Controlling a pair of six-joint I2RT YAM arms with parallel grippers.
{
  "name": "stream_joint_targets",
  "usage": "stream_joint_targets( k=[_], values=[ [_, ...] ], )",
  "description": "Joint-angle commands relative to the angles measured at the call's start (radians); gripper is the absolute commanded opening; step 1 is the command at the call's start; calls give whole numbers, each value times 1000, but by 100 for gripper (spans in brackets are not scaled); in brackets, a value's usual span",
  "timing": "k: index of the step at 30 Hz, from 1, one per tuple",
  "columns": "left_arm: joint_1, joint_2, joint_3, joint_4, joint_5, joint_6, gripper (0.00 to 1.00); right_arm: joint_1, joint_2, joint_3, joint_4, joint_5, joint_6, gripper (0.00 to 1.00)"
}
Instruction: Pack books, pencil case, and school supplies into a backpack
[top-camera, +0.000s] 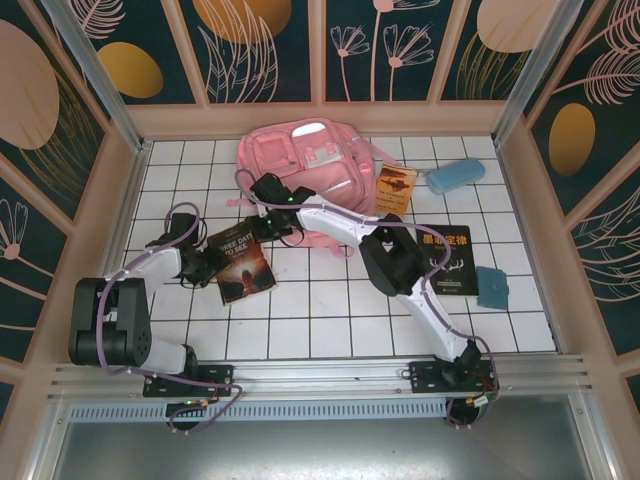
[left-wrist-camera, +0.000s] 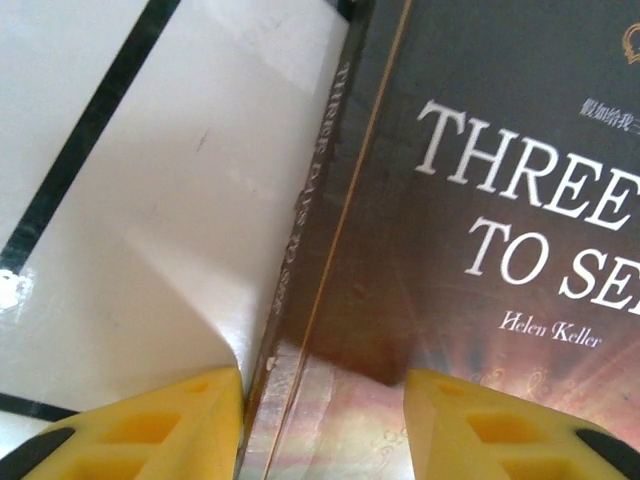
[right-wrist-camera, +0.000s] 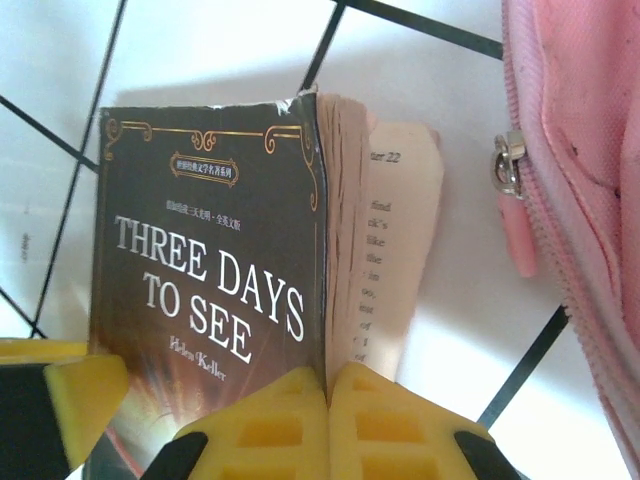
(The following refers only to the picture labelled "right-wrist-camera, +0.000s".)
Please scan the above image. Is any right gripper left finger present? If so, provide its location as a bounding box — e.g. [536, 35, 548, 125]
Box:
[154, 366, 330, 480]

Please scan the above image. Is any pink school backpack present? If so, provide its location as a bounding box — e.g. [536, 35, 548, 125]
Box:
[492, 0, 640, 480]

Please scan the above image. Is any brown paperback book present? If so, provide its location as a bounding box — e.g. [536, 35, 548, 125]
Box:
[82, 92, 446, 480]

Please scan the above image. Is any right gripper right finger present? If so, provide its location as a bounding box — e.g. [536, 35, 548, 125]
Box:
[328, 364, 517, 480]

